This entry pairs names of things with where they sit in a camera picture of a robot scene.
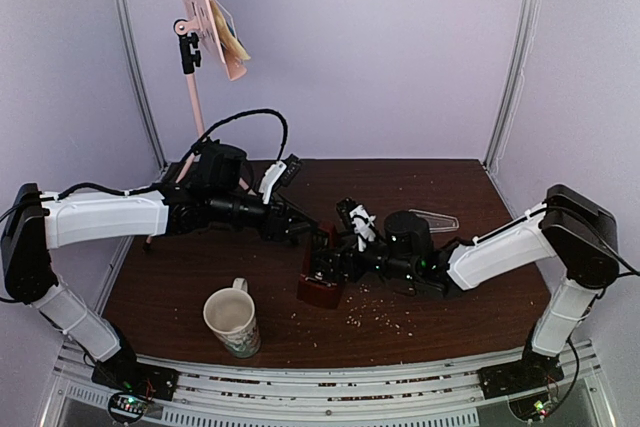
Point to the left round circuit board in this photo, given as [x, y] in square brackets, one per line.
[126, 408]

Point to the dark red wooden metronome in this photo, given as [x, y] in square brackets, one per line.
[314, 287]

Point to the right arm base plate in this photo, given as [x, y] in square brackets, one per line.
[516, 377]

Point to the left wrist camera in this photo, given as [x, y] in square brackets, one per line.
[280, 174]

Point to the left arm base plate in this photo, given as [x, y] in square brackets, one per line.
[148, 381]

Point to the white patterned ceramic mug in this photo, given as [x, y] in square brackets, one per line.
[230, 314]

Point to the left aluminium corner post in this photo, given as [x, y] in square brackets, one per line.
[138, 85]

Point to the yellow blue music booklet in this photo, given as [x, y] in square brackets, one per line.
[219, 32]

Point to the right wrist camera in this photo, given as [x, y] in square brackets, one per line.
[357, 220]

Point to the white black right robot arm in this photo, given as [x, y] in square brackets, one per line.
[565, 225]

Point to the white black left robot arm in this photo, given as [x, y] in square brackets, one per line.
[39, 222]

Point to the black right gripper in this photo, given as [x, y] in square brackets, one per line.
[335, 257]

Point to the right round circuit board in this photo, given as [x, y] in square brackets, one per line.
[534, 408]

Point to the clear plastic metronome cover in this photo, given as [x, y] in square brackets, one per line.
[438, 223]

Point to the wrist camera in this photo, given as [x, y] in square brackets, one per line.
[280, 174]
[357, 220]

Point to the round circuit board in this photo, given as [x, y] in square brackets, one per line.
[126, 408]
[534, 408]

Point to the right aluminium corner post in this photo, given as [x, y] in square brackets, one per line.
[513, 85]

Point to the pink music stand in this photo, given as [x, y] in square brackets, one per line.
[200, 47]

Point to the aluminium corner post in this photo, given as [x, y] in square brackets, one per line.
[138, 85]
[513, 85]

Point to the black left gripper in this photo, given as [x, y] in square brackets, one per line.
[275, 224]

